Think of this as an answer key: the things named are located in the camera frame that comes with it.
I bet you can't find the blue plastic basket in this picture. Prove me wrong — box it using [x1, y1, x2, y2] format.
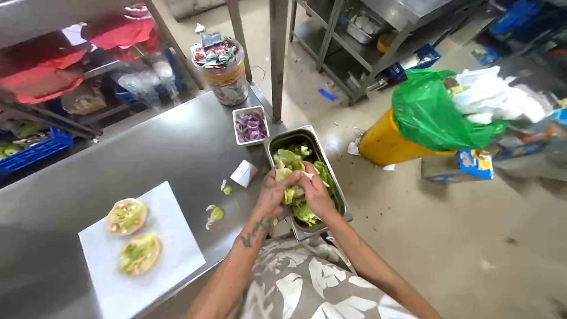
[384, 43, 442, 81]

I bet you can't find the person's right forearm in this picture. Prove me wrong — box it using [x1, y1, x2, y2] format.
[325, 213, 444, 319]

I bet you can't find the steel work table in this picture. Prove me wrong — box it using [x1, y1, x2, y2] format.
[0, 0, 293, 319]

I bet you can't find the white square plastic tub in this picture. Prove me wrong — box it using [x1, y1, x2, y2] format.
[232, 105, 270, 146]

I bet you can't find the pile of green lettuce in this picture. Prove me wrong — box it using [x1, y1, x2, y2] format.
[274, 143, 336, 227]

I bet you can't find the person's left forearm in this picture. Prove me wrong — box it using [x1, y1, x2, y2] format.
[187, 208, 276, 319]

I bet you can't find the round bread with lettuce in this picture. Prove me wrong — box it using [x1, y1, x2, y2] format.
[118, 232, 163, 276]
[107, 198, 148, 236]

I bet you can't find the pile of white waste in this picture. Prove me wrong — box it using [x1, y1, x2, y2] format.
[444, 66, 554, 125]

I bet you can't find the small white paper box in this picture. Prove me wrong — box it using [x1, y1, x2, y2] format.
[230, 159, 258, 188]

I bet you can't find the deep steel food pan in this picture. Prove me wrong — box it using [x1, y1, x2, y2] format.
[264, 125, 353, 242]

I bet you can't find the person's body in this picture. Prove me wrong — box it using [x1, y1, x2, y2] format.
[226, 234, 419, 319]

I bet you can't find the pile of purple onion slices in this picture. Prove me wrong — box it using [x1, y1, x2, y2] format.
[236, 111, 267, 143]

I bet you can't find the pile of sauce sachets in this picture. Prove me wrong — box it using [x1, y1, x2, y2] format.
[191, 32, 239, 70]

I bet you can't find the blue plastic crate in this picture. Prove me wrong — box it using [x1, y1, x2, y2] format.
[0, 127, 74, 173]

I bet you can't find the steel shelf table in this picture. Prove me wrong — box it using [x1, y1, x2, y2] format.
[289, 0, 485, 106]

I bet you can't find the cardboard box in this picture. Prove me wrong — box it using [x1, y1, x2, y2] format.
[421, 151, 471, 184]

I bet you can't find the larger green lettuce scrap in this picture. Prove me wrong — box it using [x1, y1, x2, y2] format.
[206, 204, 225, 230]

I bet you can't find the person's right hand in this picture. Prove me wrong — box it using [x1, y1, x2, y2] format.
[299, 161, 338, 223]

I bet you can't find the white paper sheet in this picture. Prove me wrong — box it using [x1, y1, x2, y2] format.
[78, 181, 206, 319]

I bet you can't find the yellow waste bin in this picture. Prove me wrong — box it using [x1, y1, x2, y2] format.
[358, 107, 458, 167]

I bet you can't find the clear round plastic jar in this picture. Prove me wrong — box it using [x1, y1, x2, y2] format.
[191, 37, 250, 106]

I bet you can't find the steel rack with red bags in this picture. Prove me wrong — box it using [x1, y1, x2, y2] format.
[0, 0, 204, 140]

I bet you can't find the torn pale lettuce leaf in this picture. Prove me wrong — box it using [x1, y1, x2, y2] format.
[275, 149, 304, 183]

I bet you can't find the person's left hand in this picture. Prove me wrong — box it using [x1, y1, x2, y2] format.
[255, 167, 304, 222]

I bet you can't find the blue yellow printed packet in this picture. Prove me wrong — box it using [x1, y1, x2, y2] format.
[456, 149, 494, 180]

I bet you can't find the green plastic bag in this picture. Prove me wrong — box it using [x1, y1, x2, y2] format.
[392, 69, 509, 152]

